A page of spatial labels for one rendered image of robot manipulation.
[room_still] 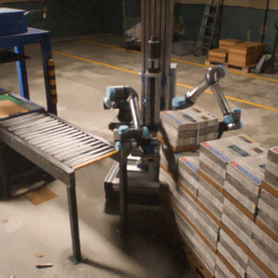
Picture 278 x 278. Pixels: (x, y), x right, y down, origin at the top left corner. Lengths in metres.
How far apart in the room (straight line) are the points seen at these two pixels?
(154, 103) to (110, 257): 1.43
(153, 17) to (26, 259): 2.26
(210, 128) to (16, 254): 1.84
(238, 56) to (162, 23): 5.69
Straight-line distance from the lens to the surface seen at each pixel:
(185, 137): 2.76
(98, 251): 3.15
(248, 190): 2.11
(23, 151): 3.19
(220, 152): 2.31
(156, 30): 3.36
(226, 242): 2.45
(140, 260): 3.06
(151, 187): 3.53
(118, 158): 2.95
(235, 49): 8.95
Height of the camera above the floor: 2.07
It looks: 24 degrees down
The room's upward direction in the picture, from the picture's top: straight up
